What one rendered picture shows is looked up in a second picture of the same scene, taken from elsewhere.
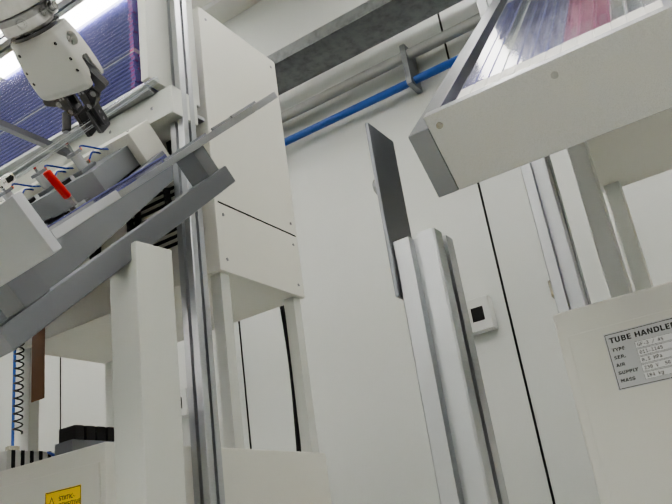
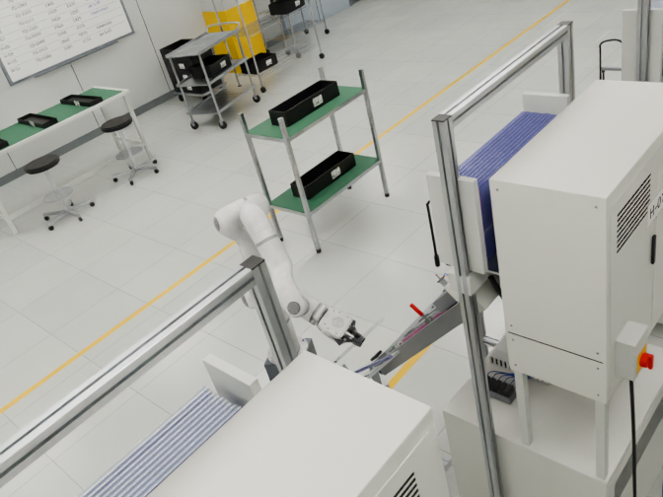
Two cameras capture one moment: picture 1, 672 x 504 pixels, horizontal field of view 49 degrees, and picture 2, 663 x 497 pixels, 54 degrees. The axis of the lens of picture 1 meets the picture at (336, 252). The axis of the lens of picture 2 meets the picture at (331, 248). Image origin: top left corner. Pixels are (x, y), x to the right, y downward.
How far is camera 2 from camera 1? 301 cm
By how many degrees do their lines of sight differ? 118
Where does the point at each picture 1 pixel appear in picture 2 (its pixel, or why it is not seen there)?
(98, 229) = (426, 338)
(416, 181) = not seen: outside the picture
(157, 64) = (445, 252)
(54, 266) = (409, 349)
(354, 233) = not seen: outside the picture
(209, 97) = (501, 259)
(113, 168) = (444, 302)
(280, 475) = (553, 469)
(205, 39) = (497, 209)
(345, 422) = not seen: outside the picture
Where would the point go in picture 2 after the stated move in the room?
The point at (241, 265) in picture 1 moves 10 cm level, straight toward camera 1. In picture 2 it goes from (529, 370) to (497, 374)
